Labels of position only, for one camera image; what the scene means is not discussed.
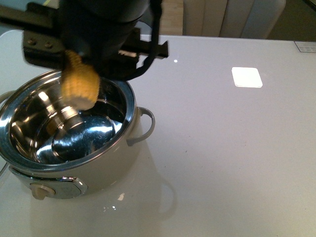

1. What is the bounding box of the table corner label sticker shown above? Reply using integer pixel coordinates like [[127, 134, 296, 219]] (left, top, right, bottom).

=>
[[294, 41, 316, 53]]

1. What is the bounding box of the cream electric cooking pot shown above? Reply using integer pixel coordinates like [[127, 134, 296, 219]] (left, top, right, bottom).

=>
[[0, 71, 156, 200]]

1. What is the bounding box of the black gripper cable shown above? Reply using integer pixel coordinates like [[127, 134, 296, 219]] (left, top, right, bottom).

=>
[[124, 0, 163, 81]]

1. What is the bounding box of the beige chair centre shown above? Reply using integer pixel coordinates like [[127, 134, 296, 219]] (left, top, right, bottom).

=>
[[183, 0, 286, 39]]

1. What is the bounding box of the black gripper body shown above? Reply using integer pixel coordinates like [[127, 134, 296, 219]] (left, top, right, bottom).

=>
[[0, 0, 169, 79]]

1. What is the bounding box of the yellow corn cob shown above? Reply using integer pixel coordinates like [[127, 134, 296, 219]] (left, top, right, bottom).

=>
[[61, 50, 100, 111]]

